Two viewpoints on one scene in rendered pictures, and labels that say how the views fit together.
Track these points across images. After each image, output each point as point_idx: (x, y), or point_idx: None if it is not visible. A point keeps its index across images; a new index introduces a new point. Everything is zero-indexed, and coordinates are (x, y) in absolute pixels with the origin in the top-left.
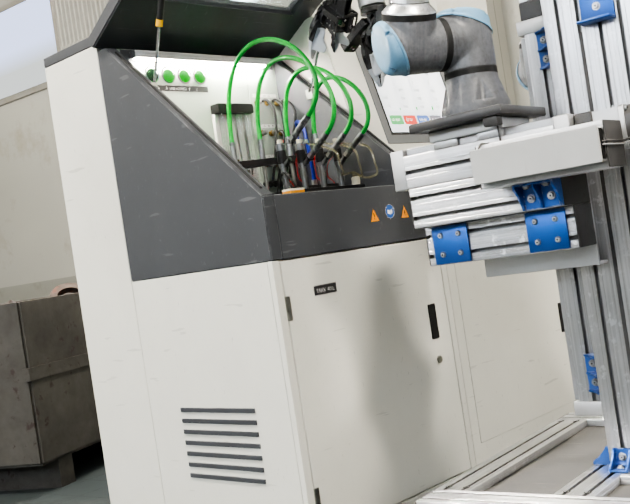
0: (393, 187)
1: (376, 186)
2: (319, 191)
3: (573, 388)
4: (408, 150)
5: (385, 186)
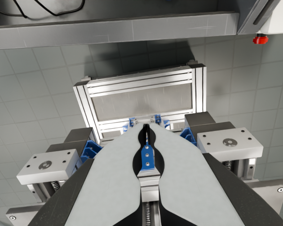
0: (160, 39)
1: (124, 41)
2: (12, 48)
3: (135, 123)
4: (28, 185)
5: (143, 40)
